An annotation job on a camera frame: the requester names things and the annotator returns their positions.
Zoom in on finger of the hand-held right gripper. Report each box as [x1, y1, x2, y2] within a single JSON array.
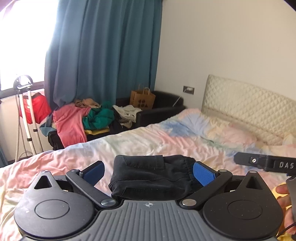
[[233, 152, 296, 173]]

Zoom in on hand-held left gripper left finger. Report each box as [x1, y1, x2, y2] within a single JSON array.
[[35, 160, 118, 208]]

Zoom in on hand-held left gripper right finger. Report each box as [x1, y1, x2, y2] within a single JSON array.
[[180, 161, 265, 207]]

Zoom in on black pants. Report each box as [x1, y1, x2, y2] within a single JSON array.
[[108, 155, 197, 200]]

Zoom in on person's right hand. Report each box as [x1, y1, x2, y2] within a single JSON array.
[[276, 185, 296, 230]]

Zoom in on yellow cloth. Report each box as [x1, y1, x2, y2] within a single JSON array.
[[272, 182, 296, 241]]

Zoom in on yellow garment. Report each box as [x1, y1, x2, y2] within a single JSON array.
[[84, 127, 109, 136]]

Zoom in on pink garment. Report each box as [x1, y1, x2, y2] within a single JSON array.
[[53, 105, 90, 148]]

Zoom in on quilted cream headboard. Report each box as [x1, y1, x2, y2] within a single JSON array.
[[201, 74, 296, 146]]

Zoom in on bed with pastel sheet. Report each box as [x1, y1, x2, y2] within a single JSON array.
[[0, 108, 296, 241]]

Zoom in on green garment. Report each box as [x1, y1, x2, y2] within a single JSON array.
[[82, 101, 115, 130]]

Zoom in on blue garment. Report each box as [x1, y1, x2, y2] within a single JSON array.
[[39, 115, 56, 137]]

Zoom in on white garment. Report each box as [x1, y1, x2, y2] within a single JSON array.
[[112, 105, 142, 128]]

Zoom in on tan garment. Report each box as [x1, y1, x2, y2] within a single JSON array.
[[74, 98, 101, 109]]

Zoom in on black leather sofa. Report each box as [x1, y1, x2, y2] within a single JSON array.
[[47, 90, 186, 150]]

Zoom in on garment steamer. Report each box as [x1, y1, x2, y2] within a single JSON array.
[[13, 75, 43, 163]]

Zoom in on brown paper bag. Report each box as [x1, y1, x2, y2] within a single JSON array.
[[129, 84, 156, 109]]

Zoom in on wide teal curtain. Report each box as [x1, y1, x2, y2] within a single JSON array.
[[44, 0, 162, 110]]

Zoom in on dark framed window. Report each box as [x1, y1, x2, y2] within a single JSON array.
[[0, 0, 58, 98]]

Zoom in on black cable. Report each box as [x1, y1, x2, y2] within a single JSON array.
[[275, 222, 296, 237]]

